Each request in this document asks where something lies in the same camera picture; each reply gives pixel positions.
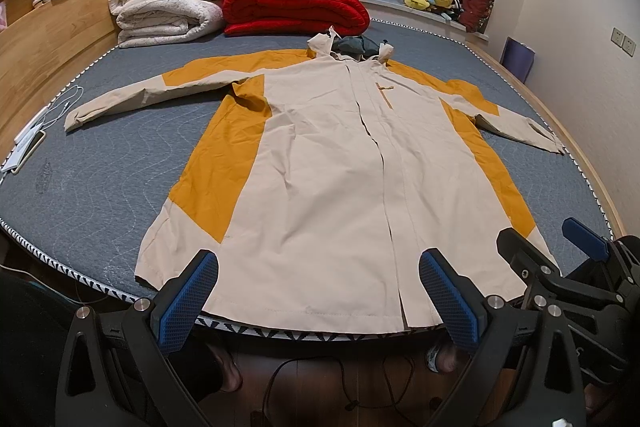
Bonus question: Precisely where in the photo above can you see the beige and orange coat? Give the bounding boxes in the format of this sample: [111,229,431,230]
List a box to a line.
[64,31,562,334]

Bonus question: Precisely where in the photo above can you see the purple box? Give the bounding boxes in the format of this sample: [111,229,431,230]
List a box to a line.
[500,37,535,83]

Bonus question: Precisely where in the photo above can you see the white phone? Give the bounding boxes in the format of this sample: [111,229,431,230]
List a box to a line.
[1,107,48,173]

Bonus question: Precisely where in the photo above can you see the dark red cushion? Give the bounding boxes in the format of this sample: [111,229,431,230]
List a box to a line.
[458,0,495,34]

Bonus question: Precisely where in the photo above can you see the cream folded blanket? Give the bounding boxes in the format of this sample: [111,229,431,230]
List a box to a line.
[108,0,224,49]

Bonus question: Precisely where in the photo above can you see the red folded blanket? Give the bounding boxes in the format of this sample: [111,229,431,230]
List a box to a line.
[222,0,370,37]

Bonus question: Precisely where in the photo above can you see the wall sockets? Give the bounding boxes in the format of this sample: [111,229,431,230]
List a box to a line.
[611,27,637,57]

